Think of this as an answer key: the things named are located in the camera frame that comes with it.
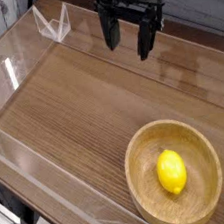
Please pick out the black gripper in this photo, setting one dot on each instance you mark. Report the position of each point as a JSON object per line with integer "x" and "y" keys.
{"x": 147, "y": 13}

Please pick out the yellow lemon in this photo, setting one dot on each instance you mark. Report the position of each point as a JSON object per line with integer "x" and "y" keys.
{"x": 171, "y": 171}

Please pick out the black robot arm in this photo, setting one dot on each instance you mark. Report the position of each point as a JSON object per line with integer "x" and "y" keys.
{"x": 147, "y": 14}

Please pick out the brown wooden bowl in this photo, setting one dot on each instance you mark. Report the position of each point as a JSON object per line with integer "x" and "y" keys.
{"x": 199, "y": 198}

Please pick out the clear acrylic corner bracket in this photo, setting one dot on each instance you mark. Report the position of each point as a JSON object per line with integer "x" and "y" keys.
{"x": 54, "y": 29}

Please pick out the clear acrylic barrier wall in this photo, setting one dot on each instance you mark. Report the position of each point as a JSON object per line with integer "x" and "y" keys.
{"x": 55, "y": 194}

